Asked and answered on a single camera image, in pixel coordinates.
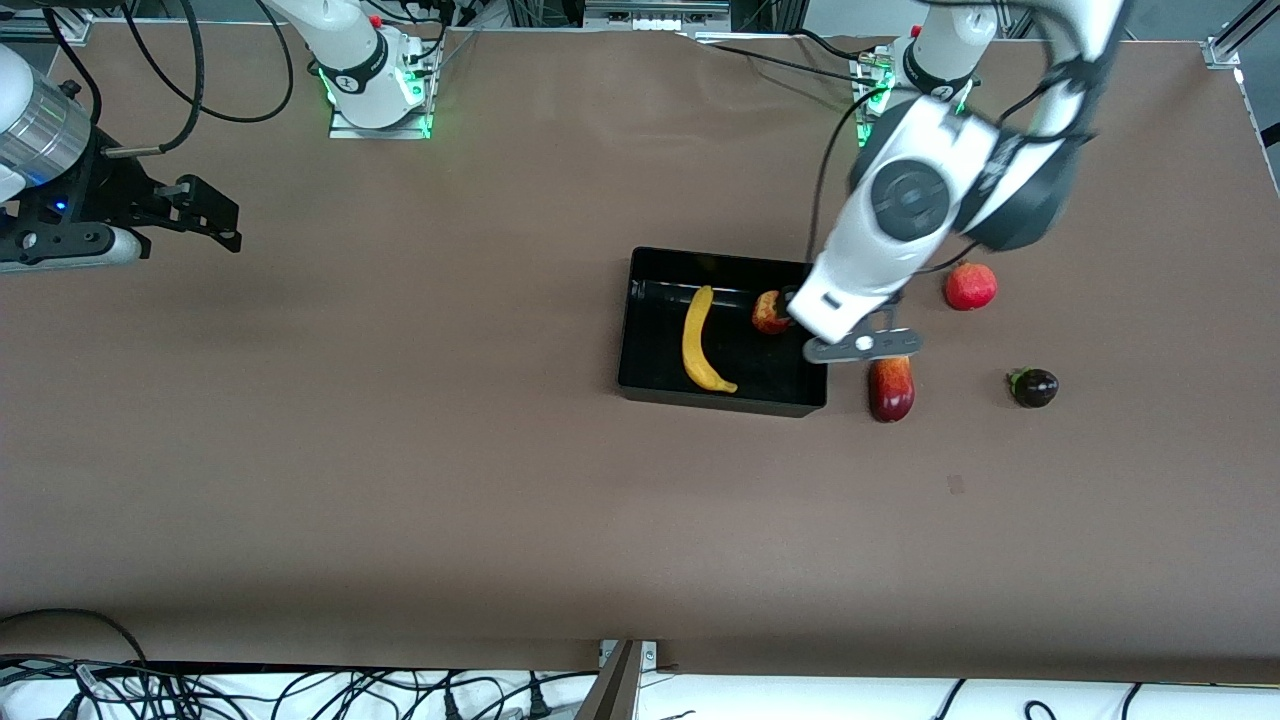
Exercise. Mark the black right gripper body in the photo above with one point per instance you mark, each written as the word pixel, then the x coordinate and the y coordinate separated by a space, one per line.
pixel 112 190

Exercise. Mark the red yellow apple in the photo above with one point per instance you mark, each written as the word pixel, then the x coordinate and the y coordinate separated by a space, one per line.
pixel 768 315

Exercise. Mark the black rectangular plastic tray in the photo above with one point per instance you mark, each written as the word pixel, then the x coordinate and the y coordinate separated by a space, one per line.
pixel 760 370

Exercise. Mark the yellow banana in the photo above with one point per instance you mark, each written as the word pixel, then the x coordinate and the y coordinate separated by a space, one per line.
pixel 692 340

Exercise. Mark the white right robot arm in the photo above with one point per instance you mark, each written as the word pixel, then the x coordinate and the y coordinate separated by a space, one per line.
pixel 350 50

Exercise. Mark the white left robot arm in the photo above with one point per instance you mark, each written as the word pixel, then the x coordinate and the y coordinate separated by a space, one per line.
pixel 910 250

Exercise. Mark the red orange mango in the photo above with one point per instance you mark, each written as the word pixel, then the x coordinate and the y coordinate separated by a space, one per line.
pixel 890 392

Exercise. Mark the red pomegranate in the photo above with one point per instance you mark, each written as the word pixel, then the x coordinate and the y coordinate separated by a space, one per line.
pixel 970 288

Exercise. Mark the dark purple eggplant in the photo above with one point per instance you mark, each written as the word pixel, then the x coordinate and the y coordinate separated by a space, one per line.
pixel 1035 388

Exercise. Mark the brown paper table cover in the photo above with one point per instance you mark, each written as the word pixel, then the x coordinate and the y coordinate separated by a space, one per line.
pixel 400 450

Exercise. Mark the grey device with ports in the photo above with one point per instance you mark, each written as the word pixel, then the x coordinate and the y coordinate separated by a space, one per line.
pixel 655 15

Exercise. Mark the aluminium frame bar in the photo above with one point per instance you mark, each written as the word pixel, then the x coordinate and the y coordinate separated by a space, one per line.
pixel 30 28

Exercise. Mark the grey metal frame post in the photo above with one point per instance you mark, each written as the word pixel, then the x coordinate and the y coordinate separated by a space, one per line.
pixel 612 690

